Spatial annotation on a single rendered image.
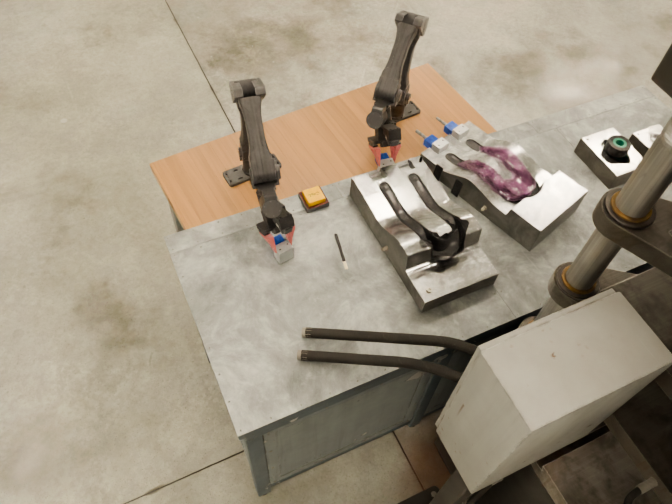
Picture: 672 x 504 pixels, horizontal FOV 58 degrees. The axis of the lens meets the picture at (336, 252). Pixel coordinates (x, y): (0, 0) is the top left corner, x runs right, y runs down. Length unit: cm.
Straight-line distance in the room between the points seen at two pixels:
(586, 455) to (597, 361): 74
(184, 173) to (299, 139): 43
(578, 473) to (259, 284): 102
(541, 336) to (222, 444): 166
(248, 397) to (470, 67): 283
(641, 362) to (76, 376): 218
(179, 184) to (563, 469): 146
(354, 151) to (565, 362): 134
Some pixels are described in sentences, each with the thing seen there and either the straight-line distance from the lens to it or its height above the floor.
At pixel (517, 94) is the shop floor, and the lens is 389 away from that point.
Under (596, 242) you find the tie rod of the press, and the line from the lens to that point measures 127.
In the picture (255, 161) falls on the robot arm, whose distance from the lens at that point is 173.
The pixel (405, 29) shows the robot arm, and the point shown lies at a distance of 206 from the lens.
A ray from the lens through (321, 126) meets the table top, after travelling 229.
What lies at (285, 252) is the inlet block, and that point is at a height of 85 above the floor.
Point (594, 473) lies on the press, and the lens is 180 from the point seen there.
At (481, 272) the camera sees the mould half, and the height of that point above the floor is 86.
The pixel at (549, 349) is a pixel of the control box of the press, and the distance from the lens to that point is 108.
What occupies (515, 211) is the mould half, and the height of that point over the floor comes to 91.
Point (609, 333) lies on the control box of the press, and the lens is 114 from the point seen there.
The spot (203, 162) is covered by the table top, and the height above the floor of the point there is 80.
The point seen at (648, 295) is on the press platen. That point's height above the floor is 129.
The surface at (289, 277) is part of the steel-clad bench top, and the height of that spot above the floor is 80.
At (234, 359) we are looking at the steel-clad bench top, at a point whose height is 80.
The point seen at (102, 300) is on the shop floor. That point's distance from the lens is 288.
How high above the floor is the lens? 237
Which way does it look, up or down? 55 degrees down
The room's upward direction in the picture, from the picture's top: 5 degrees clockwise
